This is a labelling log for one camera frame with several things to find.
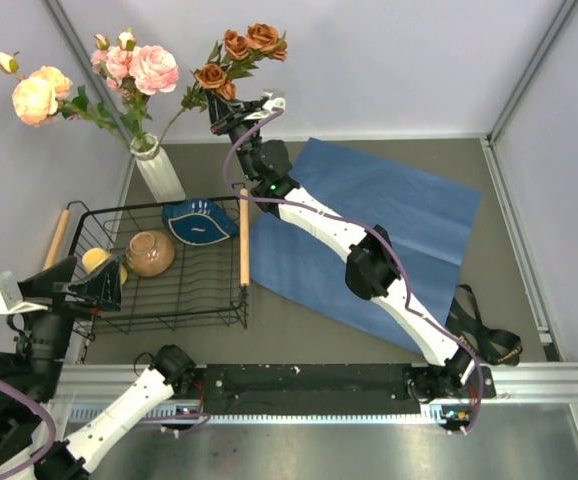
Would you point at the yellow cup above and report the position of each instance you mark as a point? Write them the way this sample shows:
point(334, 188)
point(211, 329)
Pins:
point(93, 259)

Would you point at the brown ceramic bowl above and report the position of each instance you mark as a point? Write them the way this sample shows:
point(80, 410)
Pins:
point(149, 253)

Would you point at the aluminium slotted rail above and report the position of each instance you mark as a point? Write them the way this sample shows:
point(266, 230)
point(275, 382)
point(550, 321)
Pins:
point(85, 391)

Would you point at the white ribbed ceramic vase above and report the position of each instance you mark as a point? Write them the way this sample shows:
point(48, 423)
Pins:
point(156, 169)

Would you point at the blue leaf-pattern plate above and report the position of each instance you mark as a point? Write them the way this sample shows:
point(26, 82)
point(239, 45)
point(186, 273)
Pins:
point(198, 222)

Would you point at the brown rose stem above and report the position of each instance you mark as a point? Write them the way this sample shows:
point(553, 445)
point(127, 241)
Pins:
point(233, 57)

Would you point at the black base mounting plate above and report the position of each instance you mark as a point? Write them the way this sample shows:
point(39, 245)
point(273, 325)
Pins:
point(333, 389)

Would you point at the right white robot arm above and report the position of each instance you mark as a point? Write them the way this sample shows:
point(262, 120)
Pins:
point(373, 271)

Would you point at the peach rose stem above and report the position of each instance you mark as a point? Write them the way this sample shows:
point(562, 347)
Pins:
point(46, 95)

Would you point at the blue wrapping paper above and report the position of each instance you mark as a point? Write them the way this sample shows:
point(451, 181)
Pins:
point(429, 220)

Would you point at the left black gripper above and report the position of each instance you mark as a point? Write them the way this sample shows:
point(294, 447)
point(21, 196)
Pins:
point(102, 287)

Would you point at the pink rose stem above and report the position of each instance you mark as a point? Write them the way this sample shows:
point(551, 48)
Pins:
point(112, 63)
point(154, 70)

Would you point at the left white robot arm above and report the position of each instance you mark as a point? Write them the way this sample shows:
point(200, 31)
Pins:
point(29, 378)

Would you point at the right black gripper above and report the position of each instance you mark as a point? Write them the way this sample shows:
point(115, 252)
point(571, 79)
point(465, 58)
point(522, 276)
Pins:
point(220, 112)

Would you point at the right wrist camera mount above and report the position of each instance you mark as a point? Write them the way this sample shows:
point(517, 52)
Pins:
point(274, 101)

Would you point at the black wire dish basket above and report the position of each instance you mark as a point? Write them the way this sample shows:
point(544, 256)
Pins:
point(202, 287)

